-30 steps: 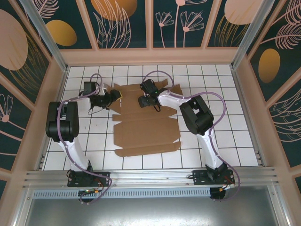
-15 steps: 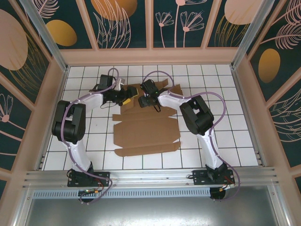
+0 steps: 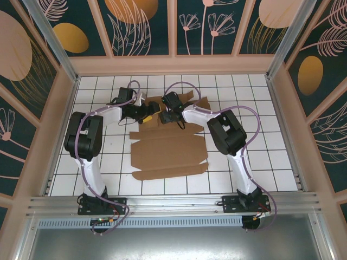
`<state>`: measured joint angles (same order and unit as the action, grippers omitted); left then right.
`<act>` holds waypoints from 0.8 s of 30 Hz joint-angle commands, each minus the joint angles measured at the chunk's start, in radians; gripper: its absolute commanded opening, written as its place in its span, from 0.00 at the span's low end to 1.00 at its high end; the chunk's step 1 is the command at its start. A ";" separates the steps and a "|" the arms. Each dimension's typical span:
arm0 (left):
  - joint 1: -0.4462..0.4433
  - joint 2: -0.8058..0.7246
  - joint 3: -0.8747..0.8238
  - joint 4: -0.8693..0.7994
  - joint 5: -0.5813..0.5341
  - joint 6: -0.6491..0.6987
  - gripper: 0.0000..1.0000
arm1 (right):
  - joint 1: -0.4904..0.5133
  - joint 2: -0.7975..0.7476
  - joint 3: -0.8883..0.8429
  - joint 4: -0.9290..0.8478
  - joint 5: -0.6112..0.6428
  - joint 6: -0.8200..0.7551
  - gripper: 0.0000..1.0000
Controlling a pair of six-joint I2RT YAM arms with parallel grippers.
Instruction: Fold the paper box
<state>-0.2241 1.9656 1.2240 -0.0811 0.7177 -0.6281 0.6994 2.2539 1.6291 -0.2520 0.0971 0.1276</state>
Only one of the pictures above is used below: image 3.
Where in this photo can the brown cardboard box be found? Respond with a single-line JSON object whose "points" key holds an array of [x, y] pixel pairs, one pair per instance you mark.
{"points": [[168, 151]]}

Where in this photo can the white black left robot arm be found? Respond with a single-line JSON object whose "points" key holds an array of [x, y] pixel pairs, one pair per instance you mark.
{"points": [[84, 138]]}

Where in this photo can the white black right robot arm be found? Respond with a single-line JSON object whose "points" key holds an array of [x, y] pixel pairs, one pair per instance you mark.
{"points": [[227, 132]]}

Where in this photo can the grey metal panel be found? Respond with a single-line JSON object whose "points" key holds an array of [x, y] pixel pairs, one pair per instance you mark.
{"points": [[173, 243]]}

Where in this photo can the aluminium side rail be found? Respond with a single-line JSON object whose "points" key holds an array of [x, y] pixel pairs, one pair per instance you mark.
{"points": [[61, 135], [285, 130]]}

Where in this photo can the aluminium front rail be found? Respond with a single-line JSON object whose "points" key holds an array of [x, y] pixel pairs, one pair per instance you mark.
{"points": [[173, 203]]}

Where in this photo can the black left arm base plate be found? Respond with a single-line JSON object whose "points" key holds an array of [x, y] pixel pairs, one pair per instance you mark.
{"points": [[119, 201]]}

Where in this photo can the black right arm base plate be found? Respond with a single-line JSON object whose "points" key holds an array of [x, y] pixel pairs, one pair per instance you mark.
{"points": [[230, 203]]}

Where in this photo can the aluminium corner post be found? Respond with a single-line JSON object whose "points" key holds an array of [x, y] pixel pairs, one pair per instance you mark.
{"points": [[288, 40], [54, 40]]}

